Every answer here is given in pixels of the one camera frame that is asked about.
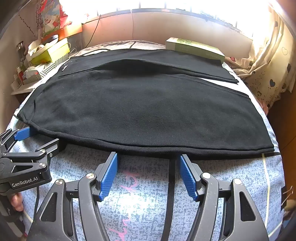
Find blue plaid bedsheet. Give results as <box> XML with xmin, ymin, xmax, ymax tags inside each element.
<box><xmin>5</xmin><ymin>40</ymin><xmax>285</xmax><ymax>241</ymax></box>

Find orange board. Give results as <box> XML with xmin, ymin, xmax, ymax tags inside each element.
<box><xmin>42</xmin><ymin>23</ymin><xmax>84</xmax><ymax>42</ymax></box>

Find black pants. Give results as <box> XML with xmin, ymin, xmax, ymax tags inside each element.
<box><xmin>17</xmin><ymin>49</ymin><xmax>275</xmax><ymax>161</ymax></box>

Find dark glass jar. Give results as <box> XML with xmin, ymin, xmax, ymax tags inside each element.
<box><xmin>16</xmin><ymin>40</ymin><xmax>25</xmax><ymax>62</ymax></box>

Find white tissue pack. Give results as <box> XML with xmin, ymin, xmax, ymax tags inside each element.
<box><xmin>23</xmin><ymin>65</ymin><xmax>42</xmax><ymax>80</ymax></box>

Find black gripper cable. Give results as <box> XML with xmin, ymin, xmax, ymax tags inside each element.
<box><xmin>34</xmin><ymin>184</ymin><xmax>40</xmax><ymax>215</ymax></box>

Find person's left hand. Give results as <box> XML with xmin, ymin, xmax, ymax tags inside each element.
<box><xmin>10</xmin><ymin>192</ymin><xmax>24</xmax><ymax>212</ymax></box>

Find black binder clip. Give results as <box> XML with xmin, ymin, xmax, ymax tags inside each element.
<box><xmin>280</xmin><ymin>187</ymin><xmax>295</xmax><ymax>209</ymax></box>

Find colourful gift bag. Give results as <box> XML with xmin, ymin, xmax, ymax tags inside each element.
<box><xmin>36</xmin><ymin>0</ymin><xmax>68</xmax><ymax>39</ymax></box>

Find black-and-white striped box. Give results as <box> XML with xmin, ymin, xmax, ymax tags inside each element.
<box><xmin>23</xmin><ymin>54</ymin><xmax>70</xmax><ymax>85</ymax></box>

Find bedside shelf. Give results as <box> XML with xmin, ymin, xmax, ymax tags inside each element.
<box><xmin>10</xmin><ymin>79</ymin><xmax>45</xmax><ymax>96</ymax></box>

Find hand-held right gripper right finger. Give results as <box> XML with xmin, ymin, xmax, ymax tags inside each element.
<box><xmin>179</xmin><ymin>154</ymin><xmax>270</xmax><ymax>241</ymax></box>

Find green cardboard box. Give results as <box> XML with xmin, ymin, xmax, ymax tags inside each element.
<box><xmin>165</xmin><ymin>37</ymin><xmax>226</xmax><ymax>64</ymax></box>

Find yellow-green box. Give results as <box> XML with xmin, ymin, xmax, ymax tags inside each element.
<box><xmin>30</xmin><ymin>38</ymin><xmax>71</xmax><ymax>66</ymax></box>

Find cream heart-print curtain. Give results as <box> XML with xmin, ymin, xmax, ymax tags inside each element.
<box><xmin>228</xmin><ymin>7</ymin><xmax>296</xmax><ymax>109</ymax></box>

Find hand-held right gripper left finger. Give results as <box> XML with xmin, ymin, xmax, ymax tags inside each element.
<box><xmin>28</xmin><ymin>152</ymin><xmax>118</xmax><ymax>241</ymax></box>

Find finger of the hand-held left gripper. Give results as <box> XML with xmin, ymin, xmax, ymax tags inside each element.
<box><xmin>0</xmin><ymin>138</ymin><xmax>67</xmax><ymax>173</ymax></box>
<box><xmin>0</xmin><ymin>126</ymin><xmax>38</xmax><ymax>152</ymax></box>

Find black charging cable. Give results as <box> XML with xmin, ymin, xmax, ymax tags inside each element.
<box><xmin>87</xmin><ymin>13</ymin><xmax>110</xmax><ymax>53</ymax></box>

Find wooden cabinet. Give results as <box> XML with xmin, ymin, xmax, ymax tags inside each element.
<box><xmin>266</xmin><ymin>93</ymin><xmax>296</xmax><ymax>167</ymax></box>

